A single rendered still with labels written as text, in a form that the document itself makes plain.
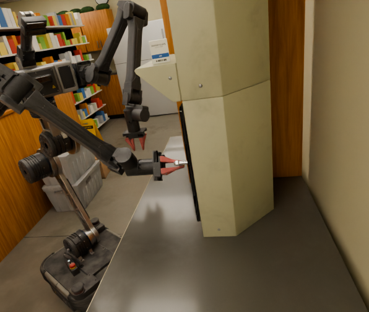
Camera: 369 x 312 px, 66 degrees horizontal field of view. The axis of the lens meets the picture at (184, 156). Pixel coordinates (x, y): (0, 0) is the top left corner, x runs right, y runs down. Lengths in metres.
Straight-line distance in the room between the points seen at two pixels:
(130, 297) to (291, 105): 0.87
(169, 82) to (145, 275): 0.57
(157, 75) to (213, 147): 0.25
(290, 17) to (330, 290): 0.85
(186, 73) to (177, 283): 0.58
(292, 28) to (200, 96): 0.49
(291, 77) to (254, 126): 0.34
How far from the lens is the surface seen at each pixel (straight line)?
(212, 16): 0.75
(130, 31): 1.39
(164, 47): 0.84
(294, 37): 1.15
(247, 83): 0.84
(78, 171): 3.17
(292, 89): 1.18
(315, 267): 0.91
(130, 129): 1.32
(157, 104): 5.99
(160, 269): 0.93
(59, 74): 1.63
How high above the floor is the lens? 1.59
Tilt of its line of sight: 24 degrees down
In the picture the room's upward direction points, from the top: 10 degrees counter-clockwise
